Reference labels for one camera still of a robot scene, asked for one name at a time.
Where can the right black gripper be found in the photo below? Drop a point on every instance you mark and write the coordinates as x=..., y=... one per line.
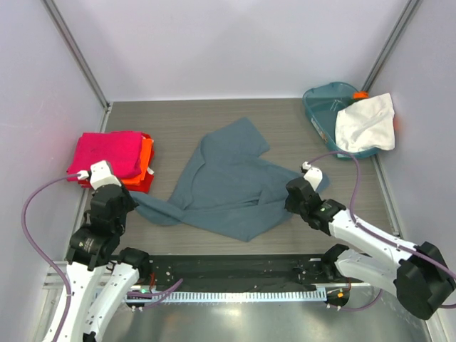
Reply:
x=297, y=194

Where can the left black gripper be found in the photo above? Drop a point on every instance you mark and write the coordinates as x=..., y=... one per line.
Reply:
x=132, y=203

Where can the grey blue t shirt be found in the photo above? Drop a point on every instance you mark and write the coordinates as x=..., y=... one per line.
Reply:
x=226, y=187

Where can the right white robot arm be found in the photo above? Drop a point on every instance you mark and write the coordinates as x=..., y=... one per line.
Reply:
x=415, y=274

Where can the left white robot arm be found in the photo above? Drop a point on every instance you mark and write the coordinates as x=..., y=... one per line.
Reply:
x=83, y=311

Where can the folded red t shirt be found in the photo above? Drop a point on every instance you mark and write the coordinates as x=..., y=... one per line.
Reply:
x=144, y=186

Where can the folded pink t shirt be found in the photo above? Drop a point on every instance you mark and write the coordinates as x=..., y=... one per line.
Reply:
x=121, y=149

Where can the folded orange t shirt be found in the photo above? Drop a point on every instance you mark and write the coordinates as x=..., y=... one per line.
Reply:
x=146, y=155

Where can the teal plastic bin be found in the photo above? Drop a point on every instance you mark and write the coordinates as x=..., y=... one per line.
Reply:
x=321, y=107

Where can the white t shirt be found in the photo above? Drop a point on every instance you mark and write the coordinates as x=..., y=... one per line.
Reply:
x=366, y=124

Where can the orange clamp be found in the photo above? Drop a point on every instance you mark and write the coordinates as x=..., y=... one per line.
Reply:
x=360, y=95

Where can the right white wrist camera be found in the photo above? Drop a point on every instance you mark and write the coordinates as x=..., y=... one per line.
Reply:
x=312, y=174

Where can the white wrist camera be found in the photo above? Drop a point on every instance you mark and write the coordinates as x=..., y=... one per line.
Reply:
x=312, y=174
x=99, y=175

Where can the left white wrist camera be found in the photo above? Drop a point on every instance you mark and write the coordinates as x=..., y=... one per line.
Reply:
x=99, y=175

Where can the slotted cable duct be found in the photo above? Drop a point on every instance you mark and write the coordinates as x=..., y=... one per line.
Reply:
x=319, y=295

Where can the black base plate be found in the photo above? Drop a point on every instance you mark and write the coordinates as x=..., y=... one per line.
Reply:
x=241, y=273

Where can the left aluminium frame post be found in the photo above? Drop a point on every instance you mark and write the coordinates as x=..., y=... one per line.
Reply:
x=62, y=27

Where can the aluminium frame post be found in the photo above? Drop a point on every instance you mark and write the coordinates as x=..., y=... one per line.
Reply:
x=62, y=27
x=404, y=19

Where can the right aluminium frame post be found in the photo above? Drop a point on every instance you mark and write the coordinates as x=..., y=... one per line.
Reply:
x=404, y=19

